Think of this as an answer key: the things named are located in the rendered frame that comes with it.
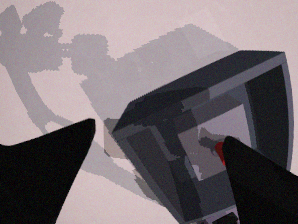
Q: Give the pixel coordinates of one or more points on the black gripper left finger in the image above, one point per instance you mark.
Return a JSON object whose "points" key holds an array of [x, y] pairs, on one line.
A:
{"points": [[37, 174]]}

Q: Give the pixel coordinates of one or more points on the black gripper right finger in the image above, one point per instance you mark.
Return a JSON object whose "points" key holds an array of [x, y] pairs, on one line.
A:
{"points": [[264, 193]]}

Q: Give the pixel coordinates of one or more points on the dark red peg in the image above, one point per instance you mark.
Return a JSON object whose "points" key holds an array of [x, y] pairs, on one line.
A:
{"points": [[218, 148]]}

